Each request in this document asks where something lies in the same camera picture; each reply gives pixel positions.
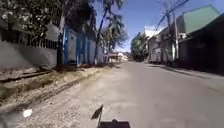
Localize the low distant building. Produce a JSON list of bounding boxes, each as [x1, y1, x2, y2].
[[106, 51, 129, 63]]

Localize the clump of green trees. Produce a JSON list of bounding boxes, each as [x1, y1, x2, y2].
[[130, 31, 150, 63]]

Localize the group of palm trees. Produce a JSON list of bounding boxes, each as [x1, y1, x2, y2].
[[93, 0, 129, 65]]

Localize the grey concrete road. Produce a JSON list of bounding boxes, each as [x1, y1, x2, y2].
[[14, 61, 224, 128]]

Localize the utility pole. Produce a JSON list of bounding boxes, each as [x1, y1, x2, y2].
[[169, 0, 180, 62]]

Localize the dirt verge with grass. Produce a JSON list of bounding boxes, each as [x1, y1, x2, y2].
[[0, 63, 116, 118]]

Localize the row of buildings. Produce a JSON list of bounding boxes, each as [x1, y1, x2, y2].
[[147, 4, 224, 74]]

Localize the white litter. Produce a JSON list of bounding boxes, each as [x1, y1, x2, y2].
[[21, 108, 34, 119]]

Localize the blue and white wall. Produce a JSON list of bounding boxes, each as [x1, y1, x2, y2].
[[61, 23, 105, 67]]

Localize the overhead wires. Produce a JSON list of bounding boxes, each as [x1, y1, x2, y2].
[[150, 0, 192, 36]]

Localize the grey wall with fence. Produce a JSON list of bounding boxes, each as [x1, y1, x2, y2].
[[0, 19, 64, 73]]

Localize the leafy tree over wall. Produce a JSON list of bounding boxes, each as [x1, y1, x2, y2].
[[0, 0, 73, 38]]

